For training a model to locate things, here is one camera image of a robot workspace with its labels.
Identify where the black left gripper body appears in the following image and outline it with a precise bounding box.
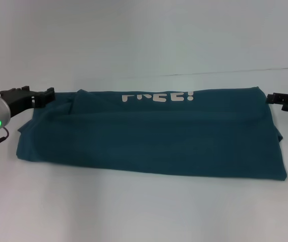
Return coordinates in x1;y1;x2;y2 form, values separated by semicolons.
0;85;38;119

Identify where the teal blue t-shirt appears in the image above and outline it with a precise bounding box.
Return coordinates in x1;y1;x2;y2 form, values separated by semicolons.
16;86;288;182

